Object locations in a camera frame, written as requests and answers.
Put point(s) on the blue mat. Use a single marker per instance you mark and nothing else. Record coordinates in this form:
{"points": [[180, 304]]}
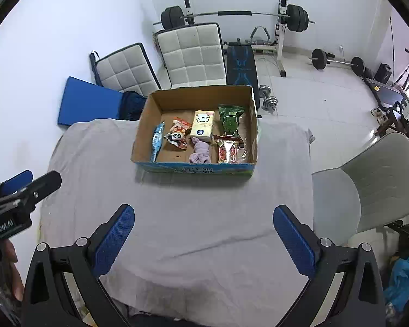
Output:
{"points": [[85, 102]]}

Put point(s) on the white quilted cushion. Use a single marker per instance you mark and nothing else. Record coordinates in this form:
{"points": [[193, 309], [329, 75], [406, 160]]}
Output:
{"points": [[127, 69]]}

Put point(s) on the person's hand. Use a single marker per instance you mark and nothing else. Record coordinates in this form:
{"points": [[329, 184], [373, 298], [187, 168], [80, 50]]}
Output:
{"points": [[17, 286]]}

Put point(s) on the blue long snack packet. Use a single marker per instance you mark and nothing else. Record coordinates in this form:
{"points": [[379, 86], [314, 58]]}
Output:
{"points": [[157, 141]]}

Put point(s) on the open cardboard box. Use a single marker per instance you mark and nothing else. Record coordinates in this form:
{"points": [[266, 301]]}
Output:
{"points": [[165, 105]]}

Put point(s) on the blue plastic bag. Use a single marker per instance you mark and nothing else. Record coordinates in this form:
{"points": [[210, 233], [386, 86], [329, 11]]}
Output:
{"points": [[397, 292]]}

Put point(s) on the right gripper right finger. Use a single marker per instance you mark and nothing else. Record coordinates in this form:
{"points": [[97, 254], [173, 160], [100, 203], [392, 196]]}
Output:
{"points": [[359, 300]]}

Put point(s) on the red patterned snack bag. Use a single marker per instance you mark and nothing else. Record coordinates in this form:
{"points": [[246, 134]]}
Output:
{"points": [[227, 148]]}

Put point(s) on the grey plastic chair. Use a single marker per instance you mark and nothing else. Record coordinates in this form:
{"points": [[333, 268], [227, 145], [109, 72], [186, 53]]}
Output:
{"points": [[370, 190]]}

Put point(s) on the floor barbell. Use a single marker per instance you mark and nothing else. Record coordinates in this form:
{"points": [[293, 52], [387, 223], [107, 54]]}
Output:
{"points": [[321, 59]]}

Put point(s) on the yellow tissue pack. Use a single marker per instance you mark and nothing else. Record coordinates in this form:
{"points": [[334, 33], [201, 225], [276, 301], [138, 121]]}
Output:
{"points": [[203, 125]]}

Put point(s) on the rack barbell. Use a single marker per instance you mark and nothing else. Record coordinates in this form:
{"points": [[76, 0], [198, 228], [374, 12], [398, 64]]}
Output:
{"points": [[296, 18]]}

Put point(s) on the treadmill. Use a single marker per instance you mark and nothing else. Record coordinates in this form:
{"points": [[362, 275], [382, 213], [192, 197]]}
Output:
{"points": [[386, 96]]}

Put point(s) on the white quilted chair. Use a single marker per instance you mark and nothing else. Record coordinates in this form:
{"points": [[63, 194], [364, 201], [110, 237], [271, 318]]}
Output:
{"points": [[193, 55]]}

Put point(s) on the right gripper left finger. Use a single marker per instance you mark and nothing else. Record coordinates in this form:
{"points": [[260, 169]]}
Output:
{"points": [[47, 299]]}

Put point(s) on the dark wooden chair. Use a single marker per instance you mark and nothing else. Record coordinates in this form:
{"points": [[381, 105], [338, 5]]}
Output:
{"points": [[395, 120]]}

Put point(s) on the orange panda snack bag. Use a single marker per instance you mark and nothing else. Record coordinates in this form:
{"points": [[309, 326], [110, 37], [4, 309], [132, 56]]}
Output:
{"points": [[178, 132]]}

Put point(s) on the white table cloth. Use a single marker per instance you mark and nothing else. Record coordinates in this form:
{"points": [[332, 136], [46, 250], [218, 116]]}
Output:
{"points": [[203, 247]]}

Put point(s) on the green snack bag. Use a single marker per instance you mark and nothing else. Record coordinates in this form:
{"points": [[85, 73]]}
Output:
{"points": [[229, 117]]}

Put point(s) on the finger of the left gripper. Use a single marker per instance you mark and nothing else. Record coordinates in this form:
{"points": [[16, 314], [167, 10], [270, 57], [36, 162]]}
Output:
{"points": [[15, 183], [42, 187]]}

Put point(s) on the dark blue fabric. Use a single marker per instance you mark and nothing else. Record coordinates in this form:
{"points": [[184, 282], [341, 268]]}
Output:
{"points": [[131, 106]]}

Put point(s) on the black blue weight bench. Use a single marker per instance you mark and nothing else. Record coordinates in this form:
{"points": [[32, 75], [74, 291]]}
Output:
{"points": [[241, 68]]}

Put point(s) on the pink rolled towel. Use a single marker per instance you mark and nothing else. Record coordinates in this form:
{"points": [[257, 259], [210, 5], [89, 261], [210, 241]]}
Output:
{"points": [[201, 152]]}

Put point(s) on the small dumbbell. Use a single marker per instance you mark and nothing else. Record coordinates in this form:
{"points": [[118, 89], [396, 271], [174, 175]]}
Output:
{"points": [[270, 101]]}

